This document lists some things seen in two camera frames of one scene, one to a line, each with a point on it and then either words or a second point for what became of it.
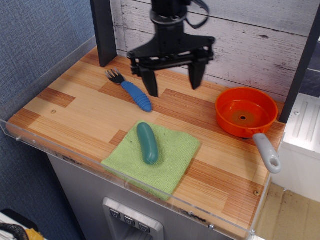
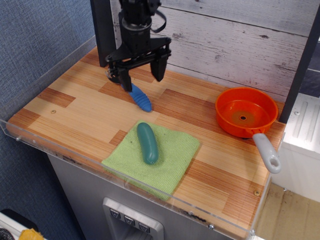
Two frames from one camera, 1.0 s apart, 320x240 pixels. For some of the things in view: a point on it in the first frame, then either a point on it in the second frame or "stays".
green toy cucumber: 145,137 stays
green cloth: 176,153 stays
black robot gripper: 171,45 -> 138,48
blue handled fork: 141,99 stays
